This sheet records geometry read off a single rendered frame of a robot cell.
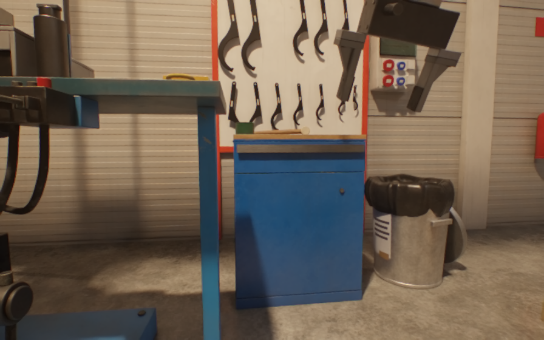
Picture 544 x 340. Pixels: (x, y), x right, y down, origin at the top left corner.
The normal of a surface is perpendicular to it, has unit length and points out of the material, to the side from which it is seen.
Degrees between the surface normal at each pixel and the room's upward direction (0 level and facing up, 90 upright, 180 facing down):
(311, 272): 90
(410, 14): 114
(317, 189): 90
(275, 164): 90
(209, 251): 90
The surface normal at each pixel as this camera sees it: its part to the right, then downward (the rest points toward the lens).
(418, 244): -0.22, 0.13
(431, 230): 0.07, 0.13
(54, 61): 0.65, 0.06
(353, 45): 0.08, 0.48
